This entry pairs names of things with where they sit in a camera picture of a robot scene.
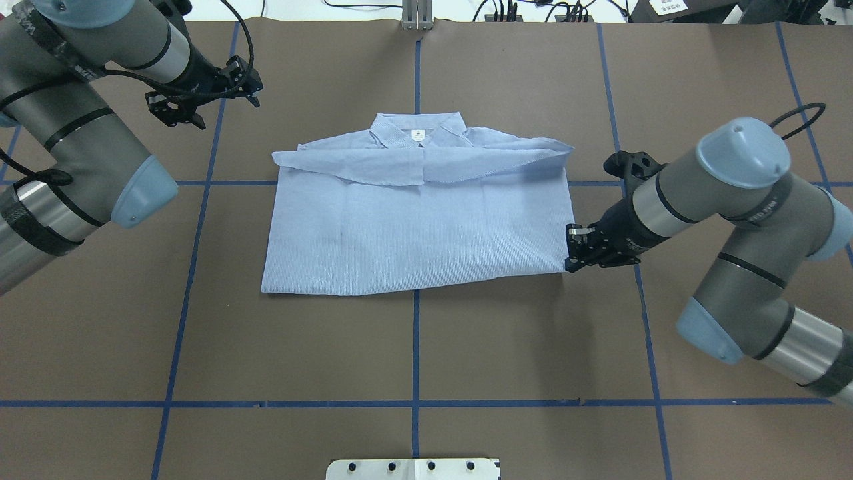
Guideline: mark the aluminium frame post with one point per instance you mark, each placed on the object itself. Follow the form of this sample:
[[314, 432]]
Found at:
[[417, 15]]

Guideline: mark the white central pillar with base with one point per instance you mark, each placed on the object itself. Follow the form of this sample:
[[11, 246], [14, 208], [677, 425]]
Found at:
[[427, 468]]

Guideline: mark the light blue striped shirt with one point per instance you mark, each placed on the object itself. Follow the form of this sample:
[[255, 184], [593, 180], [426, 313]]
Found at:
[[416, 202]]

